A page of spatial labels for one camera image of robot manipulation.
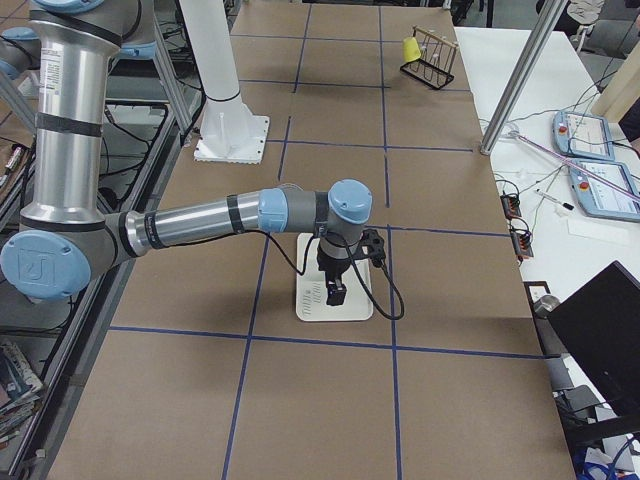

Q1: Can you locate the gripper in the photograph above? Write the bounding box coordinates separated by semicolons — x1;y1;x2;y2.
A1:
317;246;351;306

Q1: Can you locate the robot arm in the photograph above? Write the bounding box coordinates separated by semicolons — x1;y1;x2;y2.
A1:
1;1;372;306

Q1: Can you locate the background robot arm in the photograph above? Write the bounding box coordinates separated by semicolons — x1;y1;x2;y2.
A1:
1;26;41;89

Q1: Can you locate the cream bear tray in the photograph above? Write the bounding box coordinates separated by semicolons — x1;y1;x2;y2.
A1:
296;238;374;322

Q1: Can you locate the yellow cup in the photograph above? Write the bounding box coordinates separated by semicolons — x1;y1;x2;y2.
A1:
402;36;422;64

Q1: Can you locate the lower orange connector box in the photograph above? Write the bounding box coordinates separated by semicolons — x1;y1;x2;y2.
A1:
510;228;534;261

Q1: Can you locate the orange connector box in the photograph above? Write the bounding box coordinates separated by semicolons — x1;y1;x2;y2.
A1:
510;228;534;261
500;193;521;220

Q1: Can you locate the upper orange connector box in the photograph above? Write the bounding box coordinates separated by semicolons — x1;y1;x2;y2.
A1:
500;193;521;220

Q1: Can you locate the metal cylinder can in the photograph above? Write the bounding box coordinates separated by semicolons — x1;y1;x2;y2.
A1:
533;294;561;319

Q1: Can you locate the black marker pen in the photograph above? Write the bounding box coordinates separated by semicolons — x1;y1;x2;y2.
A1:
535;189;575;211

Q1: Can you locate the black laptop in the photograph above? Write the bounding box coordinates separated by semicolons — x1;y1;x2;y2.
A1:
548;261;639;416

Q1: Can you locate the lower teach pendant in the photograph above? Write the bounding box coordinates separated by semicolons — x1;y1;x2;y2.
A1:
569;159;639;223

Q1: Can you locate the teach pendant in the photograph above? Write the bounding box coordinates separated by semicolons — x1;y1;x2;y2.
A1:
569;159;639;223
552;110;615;161

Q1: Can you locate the upper teach pendant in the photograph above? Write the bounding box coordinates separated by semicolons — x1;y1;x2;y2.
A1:
552;110;615;161

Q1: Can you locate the purple rod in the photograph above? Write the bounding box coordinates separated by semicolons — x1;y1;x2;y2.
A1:
507;130;639;203

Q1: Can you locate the stack of books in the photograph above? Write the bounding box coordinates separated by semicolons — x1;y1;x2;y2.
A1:
1;338;44;448

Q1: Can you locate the camera cable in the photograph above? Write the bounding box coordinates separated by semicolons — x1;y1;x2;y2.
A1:
264;231;405;321

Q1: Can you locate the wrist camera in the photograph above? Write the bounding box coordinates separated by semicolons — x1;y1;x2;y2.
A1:
357;229;386;268

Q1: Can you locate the white pedestal column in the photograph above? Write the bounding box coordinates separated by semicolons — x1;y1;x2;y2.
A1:
180;0;270;164

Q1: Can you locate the black wire cup rack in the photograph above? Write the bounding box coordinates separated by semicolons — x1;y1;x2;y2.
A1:
400;25;459;90

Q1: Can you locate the aluminium frame post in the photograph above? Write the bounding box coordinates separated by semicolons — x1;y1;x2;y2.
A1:
480;0;566;155

